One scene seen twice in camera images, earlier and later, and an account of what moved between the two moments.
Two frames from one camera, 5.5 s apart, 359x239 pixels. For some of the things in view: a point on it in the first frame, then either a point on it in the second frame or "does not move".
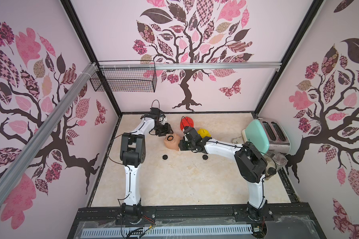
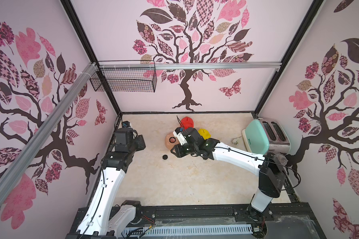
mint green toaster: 268,135 does not move
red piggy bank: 186,121 does not move
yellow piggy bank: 204,133 does not move
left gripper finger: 168,129 → 140,144
